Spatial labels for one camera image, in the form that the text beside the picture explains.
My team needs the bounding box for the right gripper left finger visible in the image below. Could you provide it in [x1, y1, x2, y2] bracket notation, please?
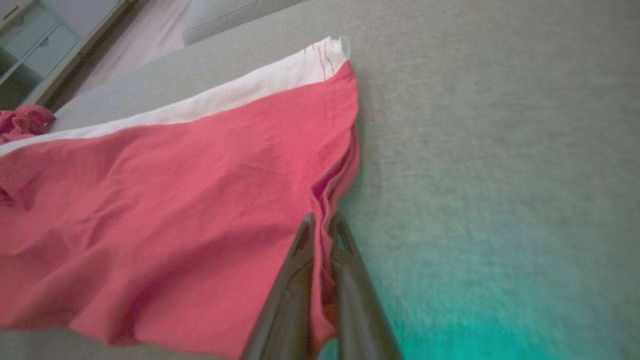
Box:
[241, 212, 318, 360]

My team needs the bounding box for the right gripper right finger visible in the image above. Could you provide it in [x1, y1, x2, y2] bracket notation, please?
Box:
[327, 211, 404, 360]

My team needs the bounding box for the red white-trimmed sports shirt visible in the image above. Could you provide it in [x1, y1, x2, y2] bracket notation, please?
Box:
[0, 36, 361, 360]

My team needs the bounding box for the large grey sofa seat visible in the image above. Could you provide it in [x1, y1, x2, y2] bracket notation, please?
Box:
[0, 0, 640, 360]

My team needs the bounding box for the small grey sofa cushion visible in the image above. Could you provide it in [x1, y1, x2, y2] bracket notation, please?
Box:
[182, 0, 306, 47]

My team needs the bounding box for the pale grey drawer cabinet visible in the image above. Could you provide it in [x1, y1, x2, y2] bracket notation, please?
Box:
[0, 0, 138, 111]

